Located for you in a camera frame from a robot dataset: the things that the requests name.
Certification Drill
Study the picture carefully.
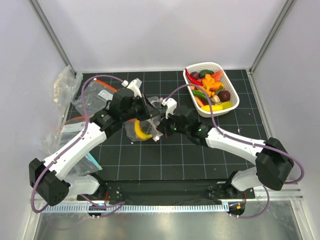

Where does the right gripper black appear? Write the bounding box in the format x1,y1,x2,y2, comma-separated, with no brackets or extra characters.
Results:
157,110,189,138

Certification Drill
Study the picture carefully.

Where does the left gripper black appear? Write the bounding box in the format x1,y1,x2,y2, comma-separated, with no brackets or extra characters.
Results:
121,93,161,122

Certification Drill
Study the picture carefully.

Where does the clear pink-dotted zip bag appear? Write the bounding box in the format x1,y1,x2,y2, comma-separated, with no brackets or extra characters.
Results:
124,96,167,144

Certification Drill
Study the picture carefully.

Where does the yellow toy banana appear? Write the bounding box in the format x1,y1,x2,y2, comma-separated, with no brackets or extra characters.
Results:
134,119,153,141

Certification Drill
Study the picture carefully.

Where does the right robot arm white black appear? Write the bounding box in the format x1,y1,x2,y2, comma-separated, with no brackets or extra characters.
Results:
157,105,294,198

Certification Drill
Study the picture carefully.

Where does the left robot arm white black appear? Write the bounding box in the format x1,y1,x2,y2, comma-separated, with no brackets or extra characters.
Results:
28,88,161,206

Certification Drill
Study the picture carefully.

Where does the orange-zip bag upper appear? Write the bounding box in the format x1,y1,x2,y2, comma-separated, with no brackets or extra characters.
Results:
71,79,117,116

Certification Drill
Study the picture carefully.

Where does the orange-zip bag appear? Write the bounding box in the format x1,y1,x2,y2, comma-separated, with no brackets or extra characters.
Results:
37,116,86,156
71,79,117,116

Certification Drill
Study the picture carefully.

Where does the orange-zip bag lower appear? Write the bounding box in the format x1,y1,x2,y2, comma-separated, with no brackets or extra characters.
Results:
37,116,86,156

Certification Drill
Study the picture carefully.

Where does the blue-zip clear bag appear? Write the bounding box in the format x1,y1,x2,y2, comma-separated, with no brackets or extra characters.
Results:
71,153,103,176

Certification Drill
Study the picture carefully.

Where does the red toy chili pepper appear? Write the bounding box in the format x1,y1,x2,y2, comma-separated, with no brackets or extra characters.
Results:
184,68,203,86

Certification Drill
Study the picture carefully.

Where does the orange toy bell pepper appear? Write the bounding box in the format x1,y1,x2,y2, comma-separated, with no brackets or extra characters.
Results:
197,74,225,97

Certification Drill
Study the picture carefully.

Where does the dark red toy plum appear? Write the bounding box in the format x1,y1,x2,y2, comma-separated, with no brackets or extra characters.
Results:
217,90,231,102

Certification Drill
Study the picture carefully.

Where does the white perforated plastic basket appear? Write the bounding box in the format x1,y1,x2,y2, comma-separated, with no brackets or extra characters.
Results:
183,62,240,118

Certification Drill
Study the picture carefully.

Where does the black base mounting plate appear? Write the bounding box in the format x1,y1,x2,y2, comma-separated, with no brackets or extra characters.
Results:
86,179,255,206

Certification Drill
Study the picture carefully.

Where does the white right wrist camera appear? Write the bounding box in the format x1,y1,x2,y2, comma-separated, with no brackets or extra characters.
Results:
161,98,177,119

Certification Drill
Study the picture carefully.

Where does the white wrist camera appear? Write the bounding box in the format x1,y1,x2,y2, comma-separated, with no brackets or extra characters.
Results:
126,78,142,98
161,98,177,119

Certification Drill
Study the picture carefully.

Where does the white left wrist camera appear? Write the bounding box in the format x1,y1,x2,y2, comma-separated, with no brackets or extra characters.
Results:
126,78,142,98

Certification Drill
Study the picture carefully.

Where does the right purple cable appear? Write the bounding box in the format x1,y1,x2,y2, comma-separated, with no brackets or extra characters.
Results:
163,83,305,220

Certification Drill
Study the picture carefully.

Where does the purple cable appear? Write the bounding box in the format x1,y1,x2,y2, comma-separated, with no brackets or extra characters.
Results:
31,74,128,216
163,83,305,220

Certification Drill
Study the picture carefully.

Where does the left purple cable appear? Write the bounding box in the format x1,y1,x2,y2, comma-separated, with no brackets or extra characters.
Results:
31,74,128,216

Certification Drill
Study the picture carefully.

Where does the crumpled clear bag at wall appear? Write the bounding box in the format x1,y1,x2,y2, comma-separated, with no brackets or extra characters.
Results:
53,65,83,108

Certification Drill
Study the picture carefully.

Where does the perforated aluminium rail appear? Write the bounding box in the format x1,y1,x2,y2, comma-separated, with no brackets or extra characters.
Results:
42,202,229,214

